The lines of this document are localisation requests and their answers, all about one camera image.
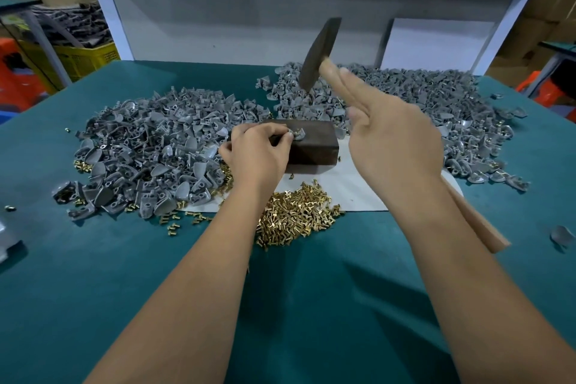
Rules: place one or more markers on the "orange plastic stool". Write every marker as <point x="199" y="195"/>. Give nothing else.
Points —
<point x="15" y="77"/>
<point x="551" y="93"/>

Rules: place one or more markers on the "dark brown metal block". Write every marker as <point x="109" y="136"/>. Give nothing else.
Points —
<point x="315" y="143"/>

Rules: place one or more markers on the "white shelf frame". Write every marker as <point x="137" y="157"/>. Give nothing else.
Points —
<point x="108" y="14"/>

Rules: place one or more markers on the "person's right middle finger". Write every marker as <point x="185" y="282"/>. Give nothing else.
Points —
<point x="360" y="84"/>

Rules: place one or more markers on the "person's left hand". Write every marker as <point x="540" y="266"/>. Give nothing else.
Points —
<point x="254" y="154"/>

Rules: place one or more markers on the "white board panel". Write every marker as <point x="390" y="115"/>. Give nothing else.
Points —
<point x="434" y="44"/>

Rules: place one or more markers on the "person's right forearm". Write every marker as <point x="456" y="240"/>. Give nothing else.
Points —
<point x="477" y="298"/>

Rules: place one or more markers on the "person's right hand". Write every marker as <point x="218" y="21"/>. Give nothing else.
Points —
<point x="396" y="145"/>

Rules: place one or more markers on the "person's right thumb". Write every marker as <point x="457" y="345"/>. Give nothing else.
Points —
<point x="355" y="120"/>

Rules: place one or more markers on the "yellow plastic crate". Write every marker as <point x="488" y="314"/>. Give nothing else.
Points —
<point x="85" y="59"/>

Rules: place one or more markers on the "white paper sheet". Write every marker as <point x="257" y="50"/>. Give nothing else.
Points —
<point x="346" y="185"/>

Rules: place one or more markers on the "lone grey plastic piece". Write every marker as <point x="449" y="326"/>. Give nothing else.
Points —
<point x="562" y="236"/>

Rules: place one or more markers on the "heap of grey crate parts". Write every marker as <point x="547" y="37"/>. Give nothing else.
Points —
<point x="81" y="23"/>

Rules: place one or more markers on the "pile of brass rivets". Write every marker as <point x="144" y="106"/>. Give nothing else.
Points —
<point x="297" y="215"/>

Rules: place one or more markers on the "person's left forearm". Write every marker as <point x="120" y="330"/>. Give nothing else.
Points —
<point x="193" y="302"/>

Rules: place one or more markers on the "green side table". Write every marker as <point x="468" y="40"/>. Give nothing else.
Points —
<point x="551" y="64"/>
<point x="42" y="37"/>

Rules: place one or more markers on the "pile of grey plastic parts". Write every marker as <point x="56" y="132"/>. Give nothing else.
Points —
<point x="454" y="113"/>
<point x="153" y="145"/>

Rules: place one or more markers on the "small grey plastic part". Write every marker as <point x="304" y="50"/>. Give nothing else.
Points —
<point x="298" y="133"/>

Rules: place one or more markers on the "person's left thumb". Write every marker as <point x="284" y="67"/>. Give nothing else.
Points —
<point x="285" y="143"/>

